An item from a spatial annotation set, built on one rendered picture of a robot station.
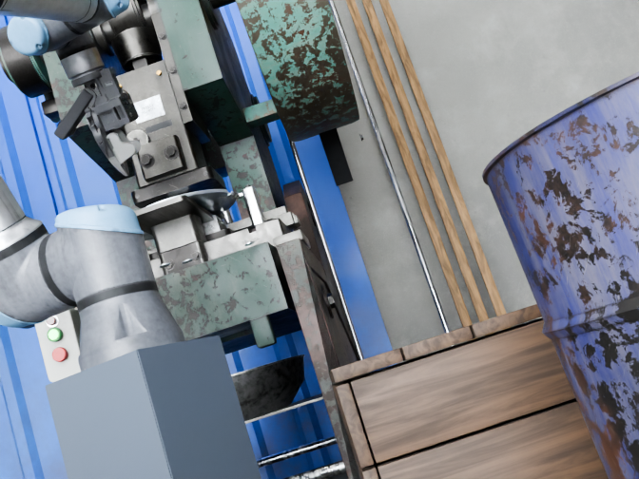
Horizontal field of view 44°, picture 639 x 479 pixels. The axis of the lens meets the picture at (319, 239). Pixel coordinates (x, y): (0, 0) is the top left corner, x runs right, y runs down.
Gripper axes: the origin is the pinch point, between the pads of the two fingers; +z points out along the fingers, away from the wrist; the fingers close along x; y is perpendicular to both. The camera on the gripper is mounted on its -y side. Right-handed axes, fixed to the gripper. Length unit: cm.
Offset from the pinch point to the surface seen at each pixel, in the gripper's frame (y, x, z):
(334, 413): 26, -22, 55
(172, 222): 2.8, 7.2, 15.0
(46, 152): -81, 150, -5
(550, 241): 66, -93, 10
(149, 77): 4.3, 31.8, -15.3
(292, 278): 26.4, -10.4, 30.8
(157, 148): 2.2, 21.2, 0.0
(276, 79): 34.4, 16.2, -4.8
